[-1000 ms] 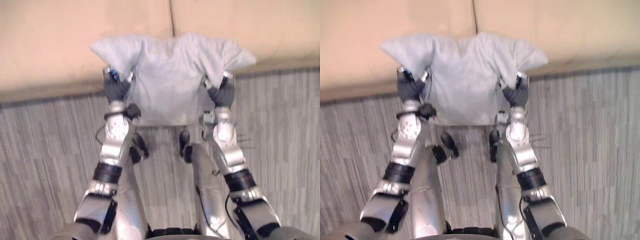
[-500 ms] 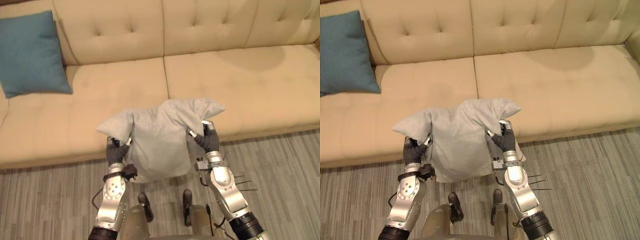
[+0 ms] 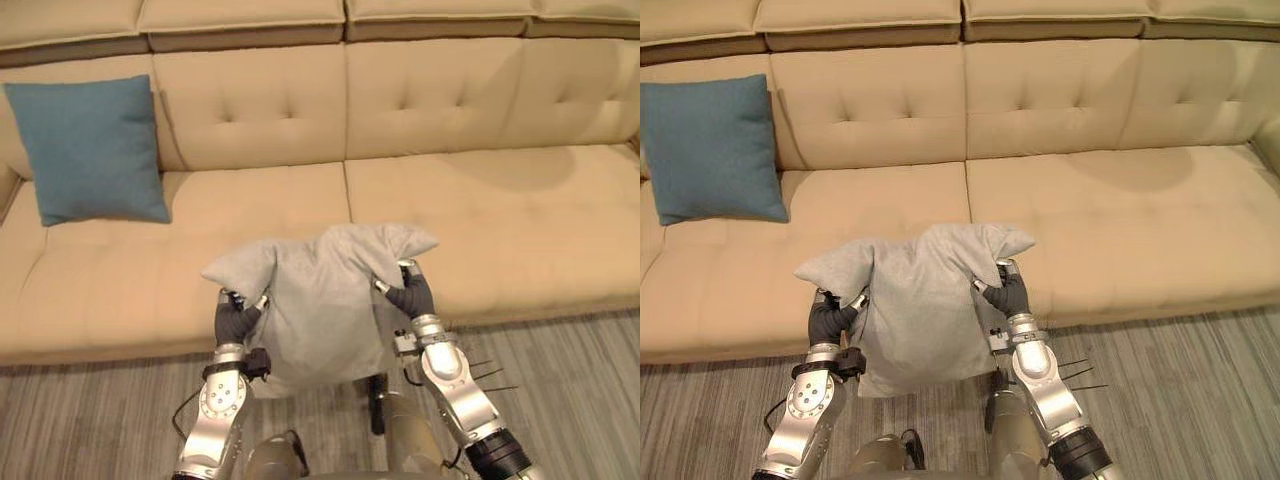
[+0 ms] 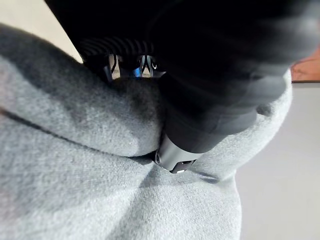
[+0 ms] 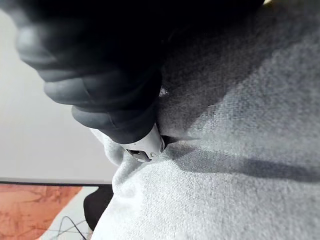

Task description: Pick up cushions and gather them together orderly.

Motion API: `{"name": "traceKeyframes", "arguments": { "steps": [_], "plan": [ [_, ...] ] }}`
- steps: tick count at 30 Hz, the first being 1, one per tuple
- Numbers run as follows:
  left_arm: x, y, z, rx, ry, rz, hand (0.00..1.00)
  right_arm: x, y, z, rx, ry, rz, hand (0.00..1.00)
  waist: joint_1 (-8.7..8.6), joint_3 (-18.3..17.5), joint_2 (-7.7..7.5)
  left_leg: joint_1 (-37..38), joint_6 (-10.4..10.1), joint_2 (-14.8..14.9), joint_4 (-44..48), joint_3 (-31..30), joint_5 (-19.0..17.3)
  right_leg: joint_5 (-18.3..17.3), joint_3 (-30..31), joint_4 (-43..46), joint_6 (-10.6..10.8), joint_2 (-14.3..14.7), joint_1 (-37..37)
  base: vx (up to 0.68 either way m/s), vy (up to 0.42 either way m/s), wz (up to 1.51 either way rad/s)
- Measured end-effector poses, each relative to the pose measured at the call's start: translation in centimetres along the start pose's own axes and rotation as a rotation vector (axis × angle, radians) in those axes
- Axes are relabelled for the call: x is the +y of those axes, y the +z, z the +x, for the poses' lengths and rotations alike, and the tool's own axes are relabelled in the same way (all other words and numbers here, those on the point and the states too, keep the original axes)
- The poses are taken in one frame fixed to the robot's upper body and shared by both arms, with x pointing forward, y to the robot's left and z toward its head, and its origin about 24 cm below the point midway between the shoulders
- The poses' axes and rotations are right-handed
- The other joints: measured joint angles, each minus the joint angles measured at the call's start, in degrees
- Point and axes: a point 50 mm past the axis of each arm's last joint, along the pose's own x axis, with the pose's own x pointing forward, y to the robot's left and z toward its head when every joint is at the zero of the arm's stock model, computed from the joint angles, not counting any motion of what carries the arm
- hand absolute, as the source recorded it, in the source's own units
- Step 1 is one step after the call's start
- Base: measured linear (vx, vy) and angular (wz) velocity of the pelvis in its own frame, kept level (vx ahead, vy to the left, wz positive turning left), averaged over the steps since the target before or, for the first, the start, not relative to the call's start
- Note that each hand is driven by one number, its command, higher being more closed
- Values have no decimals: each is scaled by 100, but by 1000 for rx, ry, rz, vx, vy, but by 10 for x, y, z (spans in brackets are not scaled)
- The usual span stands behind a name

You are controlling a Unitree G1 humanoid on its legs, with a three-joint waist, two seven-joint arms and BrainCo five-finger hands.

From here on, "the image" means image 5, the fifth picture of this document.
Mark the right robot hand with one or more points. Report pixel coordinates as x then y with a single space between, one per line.
100 62

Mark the black rounded object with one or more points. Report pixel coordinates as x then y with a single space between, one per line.
96 205

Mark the orange brown patterned mat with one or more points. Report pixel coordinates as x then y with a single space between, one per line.
27 210

